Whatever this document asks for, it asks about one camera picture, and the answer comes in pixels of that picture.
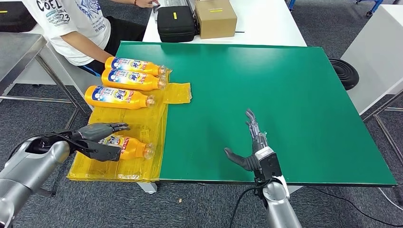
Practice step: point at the person's left hand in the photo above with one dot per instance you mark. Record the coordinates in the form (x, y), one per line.
(148, 3)

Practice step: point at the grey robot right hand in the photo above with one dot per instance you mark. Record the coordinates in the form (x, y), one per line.
(256, 141)

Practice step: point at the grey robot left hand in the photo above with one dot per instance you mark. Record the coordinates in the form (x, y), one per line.
(94, 132)

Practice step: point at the orange detergent bottle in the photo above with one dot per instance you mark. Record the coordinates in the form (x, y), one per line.
(149, 67)
(135, 148)
(126, 84)
(104, 102)

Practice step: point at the person's left forearm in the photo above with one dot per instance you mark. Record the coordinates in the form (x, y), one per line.
(124, 1)

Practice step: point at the person's right forearm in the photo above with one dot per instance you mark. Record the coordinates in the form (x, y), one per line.
(88, 47)

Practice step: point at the silver laptop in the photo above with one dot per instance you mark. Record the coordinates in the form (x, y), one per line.
(173, 2)

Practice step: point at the black carrying case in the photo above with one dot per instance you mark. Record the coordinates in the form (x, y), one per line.
(15, 19)
(175, 25)

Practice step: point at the white desk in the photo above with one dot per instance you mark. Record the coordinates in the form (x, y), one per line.
(78, 81)

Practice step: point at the brown cardboard box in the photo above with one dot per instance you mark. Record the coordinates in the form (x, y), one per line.
(216, 22)

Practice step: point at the person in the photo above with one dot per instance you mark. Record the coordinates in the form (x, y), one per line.
(75, 28)

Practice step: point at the black ribbed round stool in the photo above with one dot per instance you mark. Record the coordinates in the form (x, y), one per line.
(344, 74)

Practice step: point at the grey metal table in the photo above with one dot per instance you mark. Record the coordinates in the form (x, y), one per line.
(15, 53)

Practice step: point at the white table with metal legs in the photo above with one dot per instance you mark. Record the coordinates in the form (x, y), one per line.
(375, 53)

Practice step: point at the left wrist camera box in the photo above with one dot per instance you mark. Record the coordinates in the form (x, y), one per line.
(105, 152)

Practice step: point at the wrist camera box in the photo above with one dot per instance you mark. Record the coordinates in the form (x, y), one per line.
(269, 163)
(105, 152)

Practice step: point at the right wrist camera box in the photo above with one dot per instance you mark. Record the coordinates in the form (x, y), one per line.
(269, 163)

